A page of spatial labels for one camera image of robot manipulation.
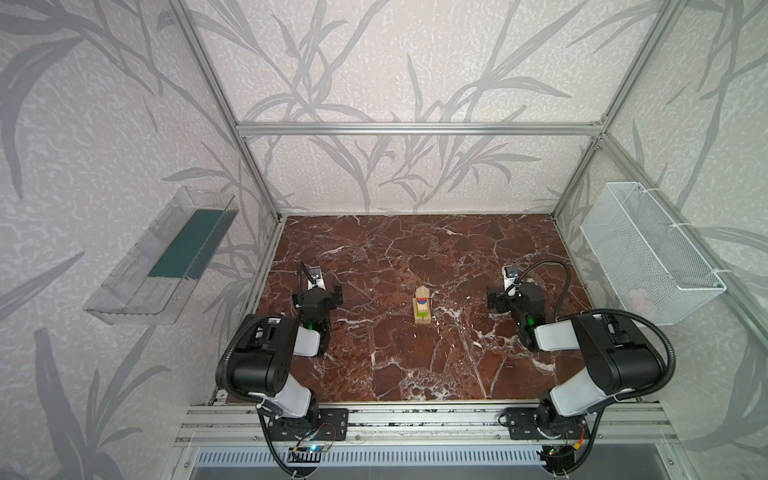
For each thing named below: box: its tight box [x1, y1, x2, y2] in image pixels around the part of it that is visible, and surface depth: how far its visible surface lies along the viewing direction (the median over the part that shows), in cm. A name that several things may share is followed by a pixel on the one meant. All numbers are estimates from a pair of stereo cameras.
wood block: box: [414, 298, 431, 325], surface depth 92 cm
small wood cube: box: [416, 285, 430, 298], surface depth 88 cm
